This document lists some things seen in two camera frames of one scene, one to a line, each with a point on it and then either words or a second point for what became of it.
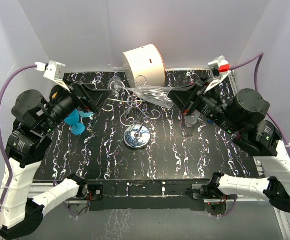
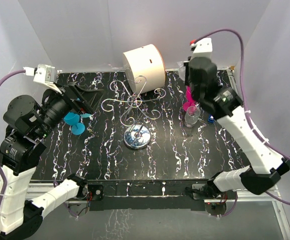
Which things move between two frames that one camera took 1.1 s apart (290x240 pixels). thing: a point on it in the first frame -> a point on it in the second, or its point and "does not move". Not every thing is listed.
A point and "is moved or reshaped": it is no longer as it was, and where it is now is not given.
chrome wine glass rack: (137, 136) does not move
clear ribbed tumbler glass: (190, 120) is moved or reshaped
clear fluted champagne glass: (157, 95) -> (182, 70)
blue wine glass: (85, 115) does not move
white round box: (145, 66) does not move
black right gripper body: (195, 95) -> (186, 64)
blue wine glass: (73, 118) does not move
